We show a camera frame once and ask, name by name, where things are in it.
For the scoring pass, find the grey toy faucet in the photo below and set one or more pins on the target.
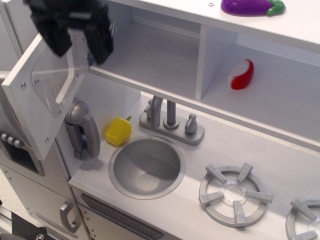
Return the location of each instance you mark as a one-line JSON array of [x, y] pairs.
[[167, 123]]

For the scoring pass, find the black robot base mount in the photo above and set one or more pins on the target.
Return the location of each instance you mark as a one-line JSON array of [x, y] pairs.
[[13, 227]]

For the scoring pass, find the grey stove burner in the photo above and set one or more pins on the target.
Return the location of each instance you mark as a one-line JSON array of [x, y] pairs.
[[303, 220], [233, 196]]

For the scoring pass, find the red white toy radish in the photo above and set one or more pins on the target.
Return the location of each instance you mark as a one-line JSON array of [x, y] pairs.
[[241, 75]]

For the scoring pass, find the grey ice dispenser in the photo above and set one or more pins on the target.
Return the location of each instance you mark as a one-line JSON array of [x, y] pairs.
[[18, 152]]

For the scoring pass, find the yellow toy bell pepper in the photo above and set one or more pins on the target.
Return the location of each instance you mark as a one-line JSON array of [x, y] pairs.
[[119, 130]]

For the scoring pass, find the grey oven vent panel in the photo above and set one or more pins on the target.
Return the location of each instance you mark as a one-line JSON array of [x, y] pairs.
[[123, 219]]

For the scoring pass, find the round metal sink bowl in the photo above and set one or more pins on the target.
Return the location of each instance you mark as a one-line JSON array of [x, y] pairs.
[[147, 167]]

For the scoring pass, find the purple toy eggplant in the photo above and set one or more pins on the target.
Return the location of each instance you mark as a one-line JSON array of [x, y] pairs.
[[253, 7]]

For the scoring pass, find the grey toy telephone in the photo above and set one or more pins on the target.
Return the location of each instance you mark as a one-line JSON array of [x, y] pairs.
[[82, 131]]

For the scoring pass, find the white toy microwave door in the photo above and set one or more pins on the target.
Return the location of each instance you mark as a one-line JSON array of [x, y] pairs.
[[42, 86]]

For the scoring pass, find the grey lower fridge handle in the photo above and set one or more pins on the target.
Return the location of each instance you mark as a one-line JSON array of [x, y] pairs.
[[68, 220]]

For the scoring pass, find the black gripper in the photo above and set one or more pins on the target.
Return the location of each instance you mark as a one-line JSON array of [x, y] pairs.
[[53, 17]]

